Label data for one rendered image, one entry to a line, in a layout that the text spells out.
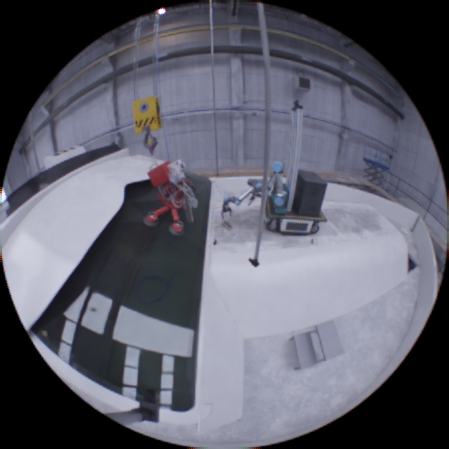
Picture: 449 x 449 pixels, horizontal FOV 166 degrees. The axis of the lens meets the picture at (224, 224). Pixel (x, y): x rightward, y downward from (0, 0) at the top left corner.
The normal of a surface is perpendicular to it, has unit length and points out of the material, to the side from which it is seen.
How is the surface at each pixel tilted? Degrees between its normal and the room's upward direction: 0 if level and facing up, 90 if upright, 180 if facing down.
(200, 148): 90
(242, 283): 33
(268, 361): 0
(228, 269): 19
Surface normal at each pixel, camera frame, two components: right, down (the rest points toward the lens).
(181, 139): 0.03, 0.58
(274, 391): -0.04, -0.82
